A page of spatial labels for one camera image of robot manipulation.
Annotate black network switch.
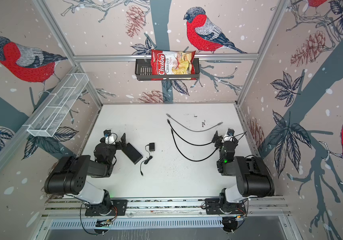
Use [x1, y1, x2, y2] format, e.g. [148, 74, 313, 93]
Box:
[122, 143, 143, 165]

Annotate black power adapter with cable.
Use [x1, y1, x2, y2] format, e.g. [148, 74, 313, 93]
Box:
[140, 143, 155, 176]

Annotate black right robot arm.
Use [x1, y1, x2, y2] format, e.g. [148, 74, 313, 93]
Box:
[201, 129, 275, 218]

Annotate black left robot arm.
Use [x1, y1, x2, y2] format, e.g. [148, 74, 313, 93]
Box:
[44, 130, 127, 217]

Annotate red cassava chips bag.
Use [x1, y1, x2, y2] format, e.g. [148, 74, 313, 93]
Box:
[151, 50, 196, 75]

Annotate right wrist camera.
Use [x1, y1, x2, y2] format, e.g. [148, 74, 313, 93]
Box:
[222, 128, 235, 143]

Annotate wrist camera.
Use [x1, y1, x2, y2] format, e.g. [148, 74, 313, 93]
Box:
[103, 130, 114, 145]
[222, 128, 235, 143]

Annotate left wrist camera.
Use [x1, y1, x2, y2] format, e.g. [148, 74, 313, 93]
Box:
[103, 130, 114, 145]

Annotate lower black ethernet cable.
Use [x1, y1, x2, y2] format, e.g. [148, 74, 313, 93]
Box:
[170, 128, 220, 163]

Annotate grey ethernet cable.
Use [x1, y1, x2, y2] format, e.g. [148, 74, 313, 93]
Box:
[165, 113, 224, 133]

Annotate white mesh wall shelf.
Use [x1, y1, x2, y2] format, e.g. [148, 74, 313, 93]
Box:
[27, 73, 89, 137]

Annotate black wire wall basket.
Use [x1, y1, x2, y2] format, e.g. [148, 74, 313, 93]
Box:
[134, 58, 200, 81]

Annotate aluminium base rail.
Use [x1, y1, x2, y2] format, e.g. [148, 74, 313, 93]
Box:
[39, 196, 292, 219]

